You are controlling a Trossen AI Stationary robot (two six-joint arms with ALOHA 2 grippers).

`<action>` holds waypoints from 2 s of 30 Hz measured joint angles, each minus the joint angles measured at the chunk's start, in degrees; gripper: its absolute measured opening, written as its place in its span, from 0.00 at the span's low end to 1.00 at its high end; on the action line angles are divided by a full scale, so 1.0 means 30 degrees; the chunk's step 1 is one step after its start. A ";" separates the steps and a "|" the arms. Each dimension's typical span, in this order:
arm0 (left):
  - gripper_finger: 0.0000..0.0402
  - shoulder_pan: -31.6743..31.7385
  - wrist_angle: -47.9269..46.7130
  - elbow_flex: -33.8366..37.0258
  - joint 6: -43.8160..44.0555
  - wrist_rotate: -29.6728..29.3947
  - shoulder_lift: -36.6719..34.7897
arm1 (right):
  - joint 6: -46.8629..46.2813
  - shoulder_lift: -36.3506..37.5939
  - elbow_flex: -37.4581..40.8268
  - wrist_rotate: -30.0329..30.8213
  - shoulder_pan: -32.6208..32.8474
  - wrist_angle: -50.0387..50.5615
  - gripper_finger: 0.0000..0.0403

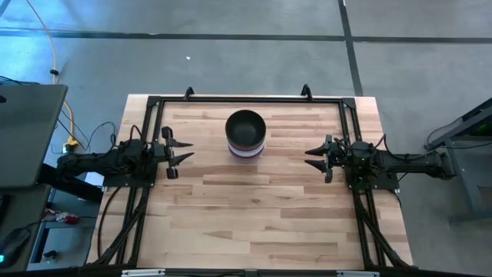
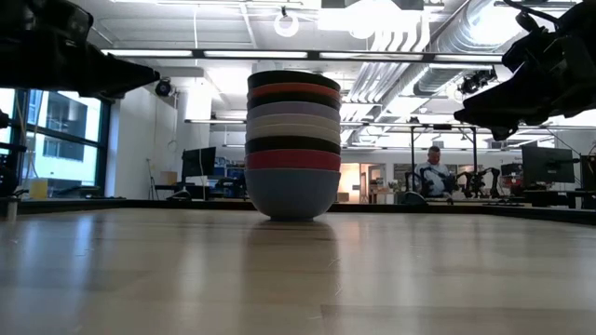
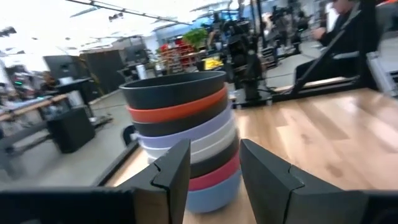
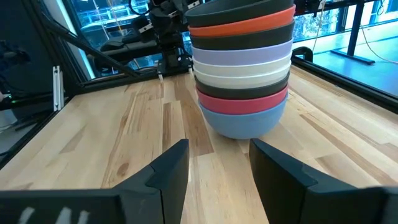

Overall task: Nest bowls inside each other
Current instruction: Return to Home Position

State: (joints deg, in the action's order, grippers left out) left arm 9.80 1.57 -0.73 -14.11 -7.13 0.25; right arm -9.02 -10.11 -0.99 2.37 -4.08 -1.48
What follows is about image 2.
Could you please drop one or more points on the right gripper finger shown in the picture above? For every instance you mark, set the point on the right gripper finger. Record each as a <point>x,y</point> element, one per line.
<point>498,114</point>

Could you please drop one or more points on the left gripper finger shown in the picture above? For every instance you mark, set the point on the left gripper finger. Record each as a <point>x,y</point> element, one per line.
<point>125,76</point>

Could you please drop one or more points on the orange bowl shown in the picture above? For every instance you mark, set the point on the orange bowl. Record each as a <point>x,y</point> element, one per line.
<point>293,89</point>

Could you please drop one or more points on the lavender bowl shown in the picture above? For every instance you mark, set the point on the lavender bowl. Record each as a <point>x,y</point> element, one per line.
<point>293,109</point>

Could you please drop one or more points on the white bowl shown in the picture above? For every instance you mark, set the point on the white bowl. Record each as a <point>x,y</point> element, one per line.
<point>293,132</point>
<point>293,120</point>

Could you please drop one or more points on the maroon bowl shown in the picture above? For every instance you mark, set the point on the maroon bowl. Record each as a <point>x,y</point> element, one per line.
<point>293,160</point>

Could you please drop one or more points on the round black ceiling spotlight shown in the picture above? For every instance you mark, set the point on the round black ceiling spotlight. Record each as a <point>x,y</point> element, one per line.
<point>163,87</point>

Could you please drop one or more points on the black ceiling spotlight cluster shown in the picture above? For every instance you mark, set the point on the black ceiling spotlight cluster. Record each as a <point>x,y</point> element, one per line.
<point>475,81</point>

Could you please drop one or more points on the distant black robot arms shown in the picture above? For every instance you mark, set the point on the distant black robot arms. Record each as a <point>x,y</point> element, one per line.
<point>479,181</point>

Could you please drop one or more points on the black computer monitor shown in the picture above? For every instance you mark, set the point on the black computer monitor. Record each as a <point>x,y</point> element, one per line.
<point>547,165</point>

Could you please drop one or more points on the large glass window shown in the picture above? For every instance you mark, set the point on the large glass window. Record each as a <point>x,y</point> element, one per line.
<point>65,139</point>

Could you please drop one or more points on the person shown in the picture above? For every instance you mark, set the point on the person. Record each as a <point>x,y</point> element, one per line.
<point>434,174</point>

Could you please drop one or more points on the black desk monitor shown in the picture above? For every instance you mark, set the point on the black desk monitor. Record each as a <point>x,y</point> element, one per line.
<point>199,161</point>

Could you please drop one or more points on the yellow container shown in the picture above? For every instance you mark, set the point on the yellow container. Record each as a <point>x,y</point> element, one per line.
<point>38,189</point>

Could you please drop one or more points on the blue bowl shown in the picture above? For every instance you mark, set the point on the blue bowl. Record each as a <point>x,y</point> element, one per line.
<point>292,194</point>

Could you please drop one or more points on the silver ceiling air duct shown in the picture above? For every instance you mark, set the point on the silver ceiling air duct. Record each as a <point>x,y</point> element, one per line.
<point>458,32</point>

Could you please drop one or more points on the distant black station frame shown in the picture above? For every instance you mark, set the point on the distant black station frame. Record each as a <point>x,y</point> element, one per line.
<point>412,158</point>

